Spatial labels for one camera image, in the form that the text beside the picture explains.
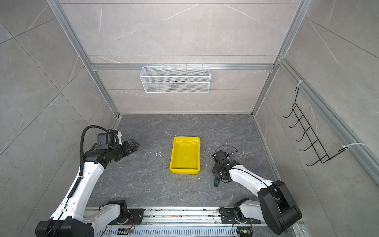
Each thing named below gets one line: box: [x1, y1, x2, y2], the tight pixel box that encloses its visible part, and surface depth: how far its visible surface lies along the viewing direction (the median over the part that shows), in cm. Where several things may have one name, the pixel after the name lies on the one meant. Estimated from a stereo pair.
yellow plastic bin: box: [169, 136, 201, 175], surface depth 96 cm
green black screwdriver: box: [213, 177, 220, 188], surface depth 85 cm
